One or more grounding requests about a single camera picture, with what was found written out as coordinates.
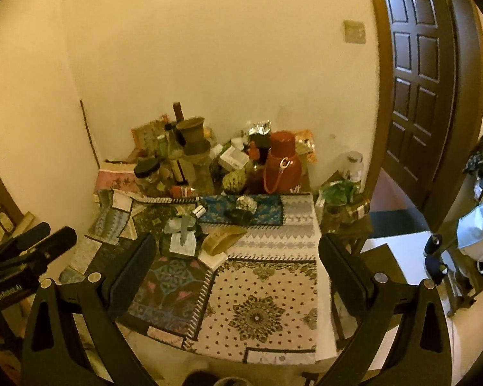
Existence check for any grey paper scrap trash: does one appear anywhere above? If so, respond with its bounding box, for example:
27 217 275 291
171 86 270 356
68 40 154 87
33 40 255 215
160 215 201 259

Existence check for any foil trash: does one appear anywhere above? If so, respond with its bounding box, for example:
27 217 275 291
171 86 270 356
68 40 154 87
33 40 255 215
235 195 258 214

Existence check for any yellow green wrapper trash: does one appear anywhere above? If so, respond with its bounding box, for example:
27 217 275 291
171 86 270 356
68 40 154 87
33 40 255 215
201 226 248 256

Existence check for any white plastic bag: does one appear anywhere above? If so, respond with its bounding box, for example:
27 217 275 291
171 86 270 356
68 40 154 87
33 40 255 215
456 203 483 262

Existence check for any pink embroidered cloth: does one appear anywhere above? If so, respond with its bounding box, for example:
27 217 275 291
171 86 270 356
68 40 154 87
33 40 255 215
95 169 139 193

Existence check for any black lid glass jar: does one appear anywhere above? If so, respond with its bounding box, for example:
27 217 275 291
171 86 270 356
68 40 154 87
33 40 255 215
134 158 165 197

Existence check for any patchwork patterned tablecloth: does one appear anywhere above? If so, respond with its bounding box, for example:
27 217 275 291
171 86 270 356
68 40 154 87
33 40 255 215
60 191 337 365

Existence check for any white lid glass jar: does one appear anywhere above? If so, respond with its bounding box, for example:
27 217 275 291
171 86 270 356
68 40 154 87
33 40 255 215
342 151 364 184

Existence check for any colourful picture box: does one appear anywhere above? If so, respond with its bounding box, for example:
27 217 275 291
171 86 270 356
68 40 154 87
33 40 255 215
131 114 169 154

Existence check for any red thermos jug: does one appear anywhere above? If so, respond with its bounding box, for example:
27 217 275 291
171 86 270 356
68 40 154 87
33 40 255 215
263 131 302 194

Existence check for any brown ceramic vase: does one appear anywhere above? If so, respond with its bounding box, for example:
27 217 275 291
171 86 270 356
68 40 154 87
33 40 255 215
177 117 211 155

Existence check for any dark wine bottle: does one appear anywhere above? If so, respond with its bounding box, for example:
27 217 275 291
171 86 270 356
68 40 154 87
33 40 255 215
173 102 184 122

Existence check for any dark brown wooden door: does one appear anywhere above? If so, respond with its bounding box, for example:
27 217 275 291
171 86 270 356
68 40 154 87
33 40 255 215
383 0 456 205

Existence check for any beige wall switch plate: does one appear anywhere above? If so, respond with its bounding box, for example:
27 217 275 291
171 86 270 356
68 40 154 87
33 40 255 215
343 20 366 44

